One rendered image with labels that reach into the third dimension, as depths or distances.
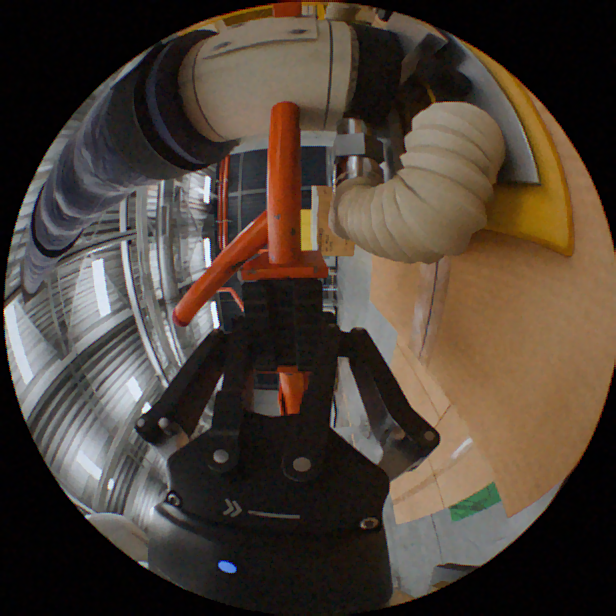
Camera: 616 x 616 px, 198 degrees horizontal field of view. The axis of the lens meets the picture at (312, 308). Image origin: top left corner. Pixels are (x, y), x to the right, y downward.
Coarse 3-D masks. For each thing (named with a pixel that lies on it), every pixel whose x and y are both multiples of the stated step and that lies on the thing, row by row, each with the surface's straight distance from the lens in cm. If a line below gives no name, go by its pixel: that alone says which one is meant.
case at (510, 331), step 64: (576, 192) 12; (448, 256) 18; (512, 256) 13; (576, 256) 11; (448, 320) 17; (512, 320) 13; (576, 320) 11; (448, 384) 18; (512, 384) 13; (576, 384) 12; (512, 448) 14; (576, 448) 13; (512, 512) 16
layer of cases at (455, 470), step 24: (408, 360) 112; (408, 384) 113; (432, 384) 93; (432, 408) 94; (456, 432) 82; (432, 456) 99; (456, 456) 85; (480, 456) 75; (408, 480) 125; (432, 480) 102; (456, 480) 88; (480, 480) 78; (408, 504) 130; (432, 504) 106
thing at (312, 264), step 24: (264, 264) 14; (288, 264) 14; (312, 264) 13; (264, 288) 12; (288, 288) 13; (312, 288) 12; (264, 312) 13; (288, 312) 14; (312, 312) 13; (264, 336) 14; (288, 336) 15; (312, 336) 14; (264, 360) 15; (288, 360) 16; (312, 360) 15
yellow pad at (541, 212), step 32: (448, 64) 18; (480, 64) 15; (448, 96) 16; (480, 96) 14; (512, 96) 13; (512, 128) 12; (544, 128) 12; (512, 160) 11; (544, 160) 11; (512, 192) 11; (544, 192) 11; (512, 224) 11; (544, 224) 10
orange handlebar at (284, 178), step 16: (288, 16) 23; (272, 112) 17; (288, 112) 16; (272, 128) 16; (288, 128) 15; (272, 144) 15; (288, 144) 15; (272, 160) 15; (288, 160) 14; (272, 176) 14; (288, 176) 14; (272, 192) 14; (288, 192) 14; (272, 208) 14; (288, 208) 14; (272, 224) 14; (288, 224) 14; (272, 240) 14; (288, 240) 14; (272, 256) 14; (288, 256) 14; (288, 384) 19; (304, 384) 22; (288, 400) 21
